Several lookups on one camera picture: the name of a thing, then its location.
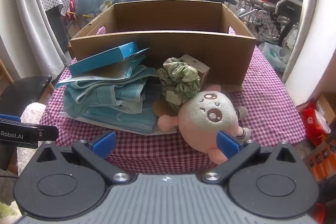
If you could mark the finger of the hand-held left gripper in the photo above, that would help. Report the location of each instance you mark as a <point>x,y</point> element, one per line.
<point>48,132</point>
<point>9,118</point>

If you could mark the yellow stick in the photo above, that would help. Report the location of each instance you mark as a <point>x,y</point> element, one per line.
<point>71,13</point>

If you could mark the blue cardboard package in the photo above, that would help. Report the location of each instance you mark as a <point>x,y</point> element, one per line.
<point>102,58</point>

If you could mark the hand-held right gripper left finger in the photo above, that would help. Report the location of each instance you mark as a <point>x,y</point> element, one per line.
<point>105,144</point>

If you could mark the pink plush toy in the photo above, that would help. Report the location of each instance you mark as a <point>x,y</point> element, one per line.
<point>204,119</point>

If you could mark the orange printed box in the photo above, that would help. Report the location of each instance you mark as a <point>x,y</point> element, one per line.
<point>323,161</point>

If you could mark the light blue towel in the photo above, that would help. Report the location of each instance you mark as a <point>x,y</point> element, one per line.
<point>105,95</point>

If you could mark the black wheelchair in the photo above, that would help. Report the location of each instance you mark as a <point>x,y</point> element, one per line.
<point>286,8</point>

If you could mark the black cabinet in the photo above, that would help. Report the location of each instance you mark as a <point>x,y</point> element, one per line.
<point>56,27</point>

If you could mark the green scrunchie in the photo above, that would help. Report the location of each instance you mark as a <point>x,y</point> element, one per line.
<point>181,79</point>

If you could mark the purple checkered tablecloth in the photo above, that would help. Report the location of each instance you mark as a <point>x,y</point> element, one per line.
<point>265,108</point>

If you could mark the red snack packet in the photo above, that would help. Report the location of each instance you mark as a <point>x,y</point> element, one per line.
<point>313,121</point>

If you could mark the open brown carton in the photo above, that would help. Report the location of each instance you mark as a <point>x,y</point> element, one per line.
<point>325,106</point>

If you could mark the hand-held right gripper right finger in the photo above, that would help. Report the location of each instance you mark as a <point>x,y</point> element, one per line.
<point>227,145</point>

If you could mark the wooden chair black seat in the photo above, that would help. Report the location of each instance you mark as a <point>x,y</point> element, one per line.
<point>23,90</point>

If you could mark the small tan box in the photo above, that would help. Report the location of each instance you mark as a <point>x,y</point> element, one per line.
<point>199,64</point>

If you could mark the blue face mask pack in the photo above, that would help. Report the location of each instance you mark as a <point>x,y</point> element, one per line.
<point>123,119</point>

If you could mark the green white plastic bag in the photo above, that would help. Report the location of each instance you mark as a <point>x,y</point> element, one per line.
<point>275,56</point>

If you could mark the brown cardboard box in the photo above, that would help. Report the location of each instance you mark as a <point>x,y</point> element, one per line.
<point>168,48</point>

